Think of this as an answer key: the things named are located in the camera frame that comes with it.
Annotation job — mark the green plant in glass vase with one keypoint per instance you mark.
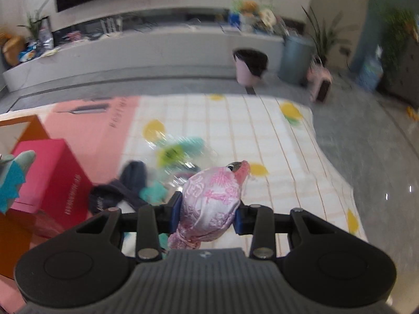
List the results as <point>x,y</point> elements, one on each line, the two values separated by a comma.
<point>39,28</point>

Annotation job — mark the dark navy cloth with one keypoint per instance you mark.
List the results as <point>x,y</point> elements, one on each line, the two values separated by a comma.
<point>126,188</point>

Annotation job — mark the grey tv console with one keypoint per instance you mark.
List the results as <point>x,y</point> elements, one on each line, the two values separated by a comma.
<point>194,47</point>

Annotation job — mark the brown round vase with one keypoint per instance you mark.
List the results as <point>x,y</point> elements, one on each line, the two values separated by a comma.
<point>11,47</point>

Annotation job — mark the grey blue cylindrical bin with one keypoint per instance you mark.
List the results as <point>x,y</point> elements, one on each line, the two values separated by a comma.
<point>296,58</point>

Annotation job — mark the teal plush doll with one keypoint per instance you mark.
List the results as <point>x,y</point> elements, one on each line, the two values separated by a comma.
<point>172,161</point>

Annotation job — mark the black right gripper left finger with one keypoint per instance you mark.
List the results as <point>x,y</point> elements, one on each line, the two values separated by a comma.
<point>153,221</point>

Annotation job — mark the blue water bottle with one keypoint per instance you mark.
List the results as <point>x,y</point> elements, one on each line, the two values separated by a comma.
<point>370,74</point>

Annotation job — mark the pink embroidered sachet with tassel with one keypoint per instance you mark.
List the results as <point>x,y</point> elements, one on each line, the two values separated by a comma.
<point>210,200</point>

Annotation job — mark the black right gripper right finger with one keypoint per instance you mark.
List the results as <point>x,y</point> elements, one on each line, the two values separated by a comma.
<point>259,222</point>

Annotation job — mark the orange rimmed storage box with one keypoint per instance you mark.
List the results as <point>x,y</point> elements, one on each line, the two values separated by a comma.
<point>16,226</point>

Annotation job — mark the pink trash bin black liner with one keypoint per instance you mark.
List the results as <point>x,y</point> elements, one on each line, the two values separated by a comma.
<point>250,65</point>

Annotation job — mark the lemon patterned grid tablecloth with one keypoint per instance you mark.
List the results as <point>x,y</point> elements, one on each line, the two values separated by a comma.
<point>276,137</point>

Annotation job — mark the small pink heater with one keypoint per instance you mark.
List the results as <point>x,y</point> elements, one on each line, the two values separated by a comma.
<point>319,81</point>

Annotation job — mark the potted green plant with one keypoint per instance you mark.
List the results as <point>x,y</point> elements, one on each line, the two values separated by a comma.
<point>326,36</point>

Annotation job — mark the red cardboard box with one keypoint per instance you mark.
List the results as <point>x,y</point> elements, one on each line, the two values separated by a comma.
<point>54,197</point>

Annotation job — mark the colourful toy pile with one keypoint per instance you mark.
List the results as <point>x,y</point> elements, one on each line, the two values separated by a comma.
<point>250,16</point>

